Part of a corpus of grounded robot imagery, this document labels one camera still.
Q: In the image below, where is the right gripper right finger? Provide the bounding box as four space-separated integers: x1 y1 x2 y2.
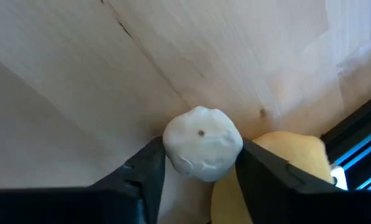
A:
234 138 371 224

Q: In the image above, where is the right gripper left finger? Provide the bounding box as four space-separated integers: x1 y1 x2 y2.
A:
0 136 167 224

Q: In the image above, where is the yellow lemon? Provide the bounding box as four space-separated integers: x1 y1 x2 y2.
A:
210 130 334 224

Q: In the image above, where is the white garlic bulb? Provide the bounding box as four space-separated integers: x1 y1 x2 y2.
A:
162 105 244 183

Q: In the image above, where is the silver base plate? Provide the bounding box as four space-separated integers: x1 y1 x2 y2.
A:
330 164 349 191

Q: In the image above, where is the black aluminium frame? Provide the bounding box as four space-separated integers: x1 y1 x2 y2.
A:
320 90 371 191

